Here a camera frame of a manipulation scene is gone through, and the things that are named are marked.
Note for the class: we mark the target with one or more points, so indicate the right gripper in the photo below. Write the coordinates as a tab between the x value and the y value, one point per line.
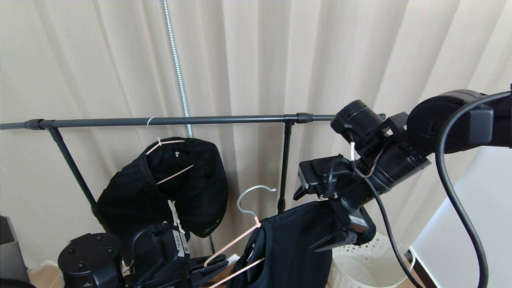
388	176

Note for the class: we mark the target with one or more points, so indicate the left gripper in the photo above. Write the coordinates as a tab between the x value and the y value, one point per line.
168	278

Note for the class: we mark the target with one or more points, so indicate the pink clothes hanger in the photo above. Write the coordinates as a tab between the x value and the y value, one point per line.
232	244
176	174

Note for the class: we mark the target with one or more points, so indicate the black garment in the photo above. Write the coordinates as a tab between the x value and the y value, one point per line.
292	248

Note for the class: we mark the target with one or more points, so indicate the black shorts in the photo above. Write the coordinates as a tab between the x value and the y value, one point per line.
128	200

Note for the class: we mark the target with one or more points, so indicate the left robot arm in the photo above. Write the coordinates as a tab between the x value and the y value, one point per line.
88	260

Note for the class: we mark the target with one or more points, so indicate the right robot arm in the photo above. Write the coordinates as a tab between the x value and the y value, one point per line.
452	120

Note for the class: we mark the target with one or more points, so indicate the white laundry basket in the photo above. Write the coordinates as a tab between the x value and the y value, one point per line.
360	268

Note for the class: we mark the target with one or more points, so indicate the black clothes rack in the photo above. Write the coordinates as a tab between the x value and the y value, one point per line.
220	119

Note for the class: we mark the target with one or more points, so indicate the beige curtain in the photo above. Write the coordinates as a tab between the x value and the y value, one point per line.
280	52

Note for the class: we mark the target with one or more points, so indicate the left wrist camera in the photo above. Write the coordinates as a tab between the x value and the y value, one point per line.
160	248

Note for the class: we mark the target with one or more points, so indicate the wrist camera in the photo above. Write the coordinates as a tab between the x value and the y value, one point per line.
160	248
316	176

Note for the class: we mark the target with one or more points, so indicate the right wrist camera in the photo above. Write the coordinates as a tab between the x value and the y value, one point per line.
316	176

